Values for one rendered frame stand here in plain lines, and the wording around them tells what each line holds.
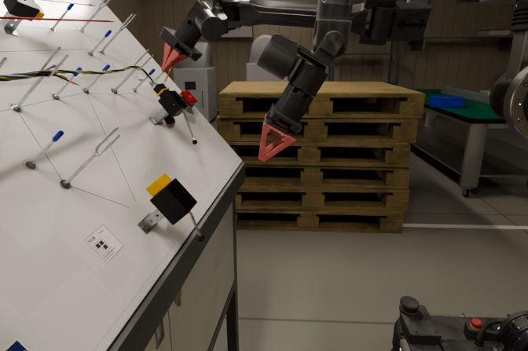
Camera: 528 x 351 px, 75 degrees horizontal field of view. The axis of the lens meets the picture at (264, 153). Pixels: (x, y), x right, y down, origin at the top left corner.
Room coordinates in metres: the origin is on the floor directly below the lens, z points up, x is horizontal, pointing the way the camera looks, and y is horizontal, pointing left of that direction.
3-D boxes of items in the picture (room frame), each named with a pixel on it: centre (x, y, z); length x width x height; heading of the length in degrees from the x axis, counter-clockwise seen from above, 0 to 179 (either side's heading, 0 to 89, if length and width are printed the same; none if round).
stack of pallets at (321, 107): (2.70, -0.36, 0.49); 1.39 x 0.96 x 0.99; 88
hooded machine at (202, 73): (6.23, 1.21, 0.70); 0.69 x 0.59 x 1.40; 175
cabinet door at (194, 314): (0.87, 0.16, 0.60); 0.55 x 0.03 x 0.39; 171
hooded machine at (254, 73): (6.33, -0.08, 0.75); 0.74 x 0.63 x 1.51; 87
